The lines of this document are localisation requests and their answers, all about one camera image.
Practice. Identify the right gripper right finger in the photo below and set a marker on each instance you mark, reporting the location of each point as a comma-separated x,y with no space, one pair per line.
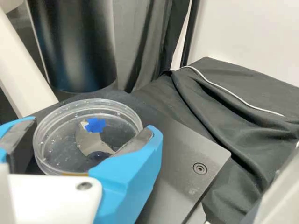
130,177

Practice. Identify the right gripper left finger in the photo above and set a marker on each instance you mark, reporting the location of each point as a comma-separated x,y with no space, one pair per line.
21,144

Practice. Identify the petri dish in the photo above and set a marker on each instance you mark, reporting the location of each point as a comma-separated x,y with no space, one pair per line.
60,140

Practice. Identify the cream microscope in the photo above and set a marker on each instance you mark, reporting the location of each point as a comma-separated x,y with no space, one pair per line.
77,46

